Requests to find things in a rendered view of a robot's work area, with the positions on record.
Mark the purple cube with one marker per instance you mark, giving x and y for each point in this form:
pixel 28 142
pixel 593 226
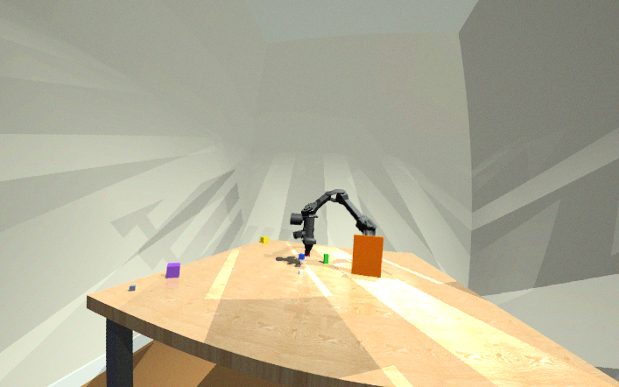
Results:
pixel 172 270

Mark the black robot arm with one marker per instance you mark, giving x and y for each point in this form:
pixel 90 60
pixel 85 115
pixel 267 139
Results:
pixel 363 223

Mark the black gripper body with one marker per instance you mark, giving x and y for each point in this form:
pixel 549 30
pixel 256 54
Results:
pixel 309 235

